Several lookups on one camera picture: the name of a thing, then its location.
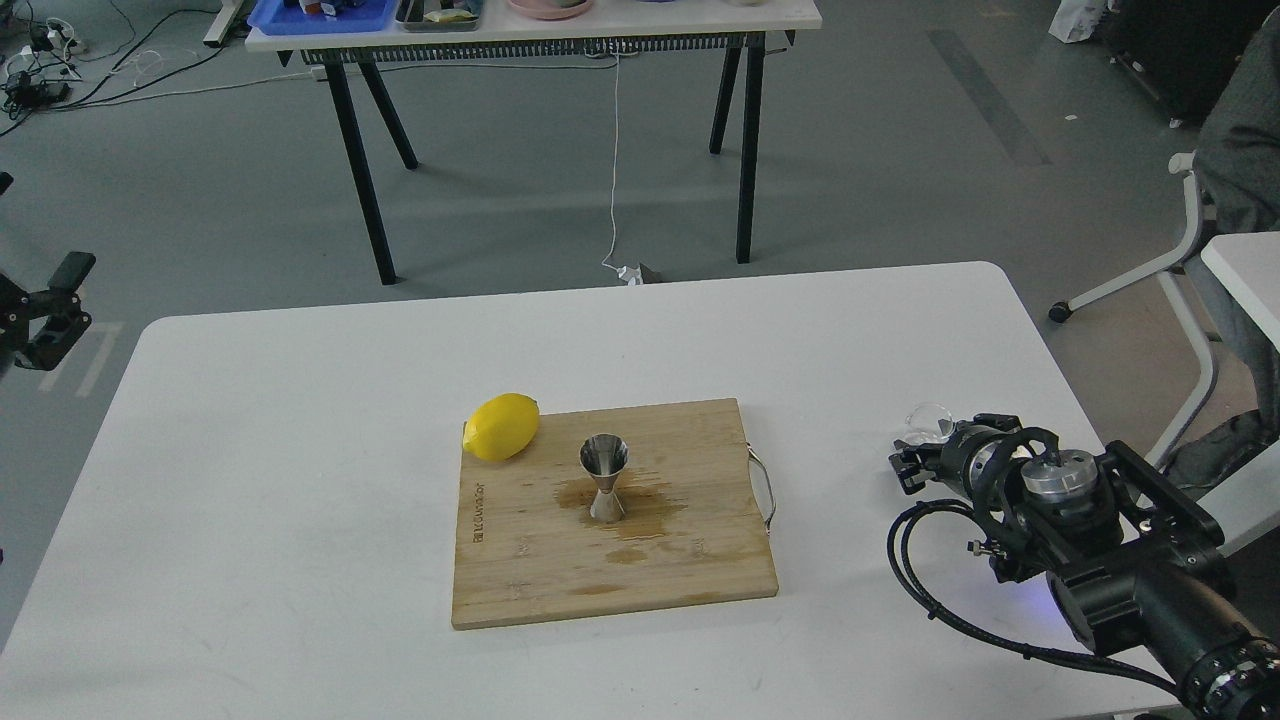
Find pink plate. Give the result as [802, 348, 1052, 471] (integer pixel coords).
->
[507, 0, 595, 22]

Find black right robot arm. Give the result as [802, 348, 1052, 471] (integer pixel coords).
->
[886, 414, 1279, 719]

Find white hanging cable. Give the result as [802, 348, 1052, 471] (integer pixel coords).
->
[600, 55, 646, 286]

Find white plastic bag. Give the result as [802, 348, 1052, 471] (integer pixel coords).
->
[1047, 0, 1121, 44]

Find small clear glass cup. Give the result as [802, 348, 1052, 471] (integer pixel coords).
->
[901, 402, 956, 445]

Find yellow lemon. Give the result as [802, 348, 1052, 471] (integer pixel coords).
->
[461, 393, 540, 462]

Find floor cables and adapters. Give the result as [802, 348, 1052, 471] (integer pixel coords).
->
[0, 0, 246, 126]

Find bamboo cutting board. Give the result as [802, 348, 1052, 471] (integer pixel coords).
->
[451, 398, 780, 630]

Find white background table black legs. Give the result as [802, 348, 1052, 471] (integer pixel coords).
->
[246, 1, 823, 284]

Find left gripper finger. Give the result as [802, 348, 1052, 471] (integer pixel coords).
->
[1, 252, 96, 373]

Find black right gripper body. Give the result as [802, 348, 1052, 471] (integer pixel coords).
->
[942, 436, 1006, 503]

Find dark tray with items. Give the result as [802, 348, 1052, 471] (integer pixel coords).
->
[393, 1, 485, 33]

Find steel double jigger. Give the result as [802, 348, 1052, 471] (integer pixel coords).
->
[579, 433, 630, 524]

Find blue plastic tray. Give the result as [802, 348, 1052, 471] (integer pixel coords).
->
[247, 1, 398, 37]

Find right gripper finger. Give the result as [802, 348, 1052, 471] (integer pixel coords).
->
[890, 445, 950, 496]
[947, 413, 1023, 441]

